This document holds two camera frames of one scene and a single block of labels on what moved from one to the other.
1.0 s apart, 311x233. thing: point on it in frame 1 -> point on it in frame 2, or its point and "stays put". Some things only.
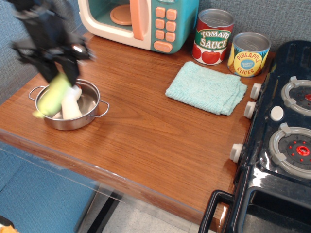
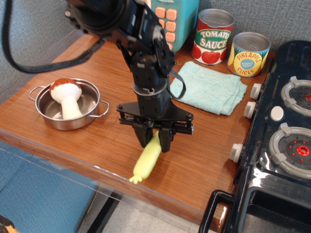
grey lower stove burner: x=290 y=147 stays put
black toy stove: x=271 y=190 stays put
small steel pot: x=91 y=106 stays put
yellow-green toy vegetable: x=53 y=96 -> x=148 y=160
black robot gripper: x=49 y=43 -> x=154 y=106
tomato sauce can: x=215 y=27 stays put
